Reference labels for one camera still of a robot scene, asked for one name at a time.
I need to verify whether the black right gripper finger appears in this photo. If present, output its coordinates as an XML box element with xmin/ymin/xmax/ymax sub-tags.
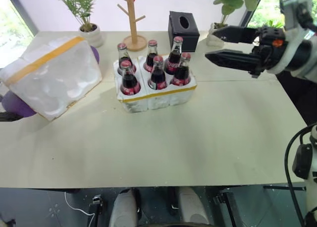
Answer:
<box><xmin>205</xmin><ymin>49</ymin><xmax>261</xmax><ymax>79</ymax></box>
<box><xmin>213</xmin><ymin>25</ymin><xmax>259</xmax><ymax>44</ymax></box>

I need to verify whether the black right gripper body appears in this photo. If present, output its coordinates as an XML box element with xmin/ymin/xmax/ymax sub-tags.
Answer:
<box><xmin>252</xmin><ymin>25</ymin><xmax>289</xmax><ymax>76</ymax></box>

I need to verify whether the glass cola bottle red cap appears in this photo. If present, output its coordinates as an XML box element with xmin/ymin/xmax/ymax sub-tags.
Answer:
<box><xmin>163</xmin><ymin>36</ymin><xmax>185</xmax><ymax>76</ymax></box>
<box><xmin>147</xmin><ymin>55</ymin><xmax>167</xmax><ymax>91</ymax></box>
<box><xmin>119</xmin><ymin>60</ymin><xmax>142</xmax><ymax>96</ymax></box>
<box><xmin>116</xmin><ymin>42</ymin><xmax>137</xmax><ymax>76</ymax></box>
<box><xmin>170</xmin><ymin>52</ymin><xmax>192</xmax><ymax>87</ymax></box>
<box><xmin>143</xmin><ymin>39</ymin><xmax>159</xmax><ymax>73</ymax></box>

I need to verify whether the black tissue box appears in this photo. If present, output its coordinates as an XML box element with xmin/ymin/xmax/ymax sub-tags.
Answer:
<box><xmin>167</xmin><ymin>10</ymin><xmax>201</xmax><ymax>52</ymax></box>

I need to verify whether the white foam crate yellow tape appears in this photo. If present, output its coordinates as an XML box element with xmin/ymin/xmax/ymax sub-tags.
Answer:
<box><xmin>112</xmin><ymin>53</ymin><xmax>198</xmax><ymax>114</ymax></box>

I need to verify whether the white foam box yellow tape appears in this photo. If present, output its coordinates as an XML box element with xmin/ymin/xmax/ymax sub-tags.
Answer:
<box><xmin>0</xmin><ymin>36</ymin><xmax>103</xmax><ymax>122</ymax></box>

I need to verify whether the broad-leaf plant in white pot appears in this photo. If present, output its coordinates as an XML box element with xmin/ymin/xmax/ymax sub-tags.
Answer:
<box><xmin>206</xmin><ymin>0</ymin><xmax>259</xmax><ymax>48</ymax></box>

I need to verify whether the wooden mug tree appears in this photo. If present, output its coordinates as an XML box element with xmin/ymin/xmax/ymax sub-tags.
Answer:
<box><xmin>116</xmin><ymin>0</ymin><xmax>148</xmax><ymax>52</ymax></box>

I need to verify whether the palm plant in white pot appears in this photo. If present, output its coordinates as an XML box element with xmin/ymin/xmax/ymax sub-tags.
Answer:
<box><xmin>50</xmin><ymin>0</ymin><xmax>105</xmax><ymax>48</ymax></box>

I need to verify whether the grey rounded shape under table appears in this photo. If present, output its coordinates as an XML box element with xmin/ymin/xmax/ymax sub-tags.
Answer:
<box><xmin>177</xmin><ymin>186</ymin><xmax>214</xmax><ymax>227</ymax></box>
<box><xmin>108</xmin><ymin>188</ymin><xmax>140</xmax><ymax>227</ymax></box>

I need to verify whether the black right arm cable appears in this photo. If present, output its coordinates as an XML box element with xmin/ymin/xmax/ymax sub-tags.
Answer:
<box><xmin>284</xmin><ymin>124</ymin><xmax>317</xmax><ymax>227</ymax></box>

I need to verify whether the black table leg bracket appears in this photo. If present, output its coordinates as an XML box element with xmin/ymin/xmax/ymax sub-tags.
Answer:
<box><xmin>88</xmin><ymin>194</ymin><xmax>107</xmax><ymax>227</ymax></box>
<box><xmin>212</xmin><ymin>187</ymin><xmax>239</xmax><ymax>227</ymax></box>

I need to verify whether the thin white cable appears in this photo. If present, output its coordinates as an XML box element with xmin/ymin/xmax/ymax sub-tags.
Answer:
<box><xmin>64</xmin><ymin>191</ymin><xmax>97</xmax><ymax>227</ymax></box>

